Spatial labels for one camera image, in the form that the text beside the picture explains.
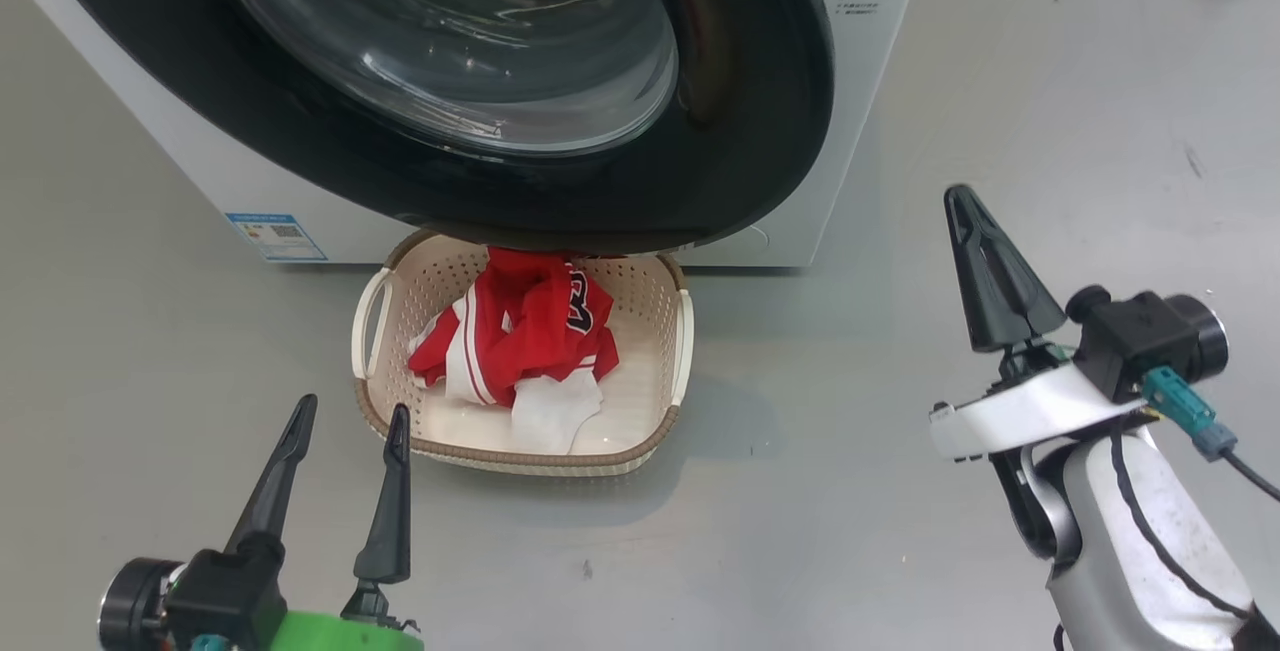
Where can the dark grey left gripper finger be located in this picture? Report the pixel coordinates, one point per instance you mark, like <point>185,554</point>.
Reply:
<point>388,521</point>
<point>270,491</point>

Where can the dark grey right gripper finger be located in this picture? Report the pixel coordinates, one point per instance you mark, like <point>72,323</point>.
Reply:
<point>980,291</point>
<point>1025,296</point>

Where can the white front-load washing machine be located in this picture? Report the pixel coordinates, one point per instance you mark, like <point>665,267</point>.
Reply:
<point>860,81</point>

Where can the blue energy label sticker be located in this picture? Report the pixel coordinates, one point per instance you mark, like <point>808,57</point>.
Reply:
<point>277,236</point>

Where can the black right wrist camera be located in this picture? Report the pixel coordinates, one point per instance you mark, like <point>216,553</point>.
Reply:
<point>1150,336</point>

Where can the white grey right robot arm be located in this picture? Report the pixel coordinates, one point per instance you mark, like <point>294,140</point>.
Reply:
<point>1130,571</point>

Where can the red and white jersey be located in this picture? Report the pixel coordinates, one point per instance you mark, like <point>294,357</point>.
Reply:
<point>530,331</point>

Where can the cream perforated laundry basket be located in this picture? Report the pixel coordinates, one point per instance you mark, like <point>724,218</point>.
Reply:
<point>640,331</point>

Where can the black round washer door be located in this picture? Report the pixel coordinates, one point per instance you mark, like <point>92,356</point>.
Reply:
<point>760,131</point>

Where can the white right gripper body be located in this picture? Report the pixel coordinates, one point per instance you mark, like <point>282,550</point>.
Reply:
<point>1040,416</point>

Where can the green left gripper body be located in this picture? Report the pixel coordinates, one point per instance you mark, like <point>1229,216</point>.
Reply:
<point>345,635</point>

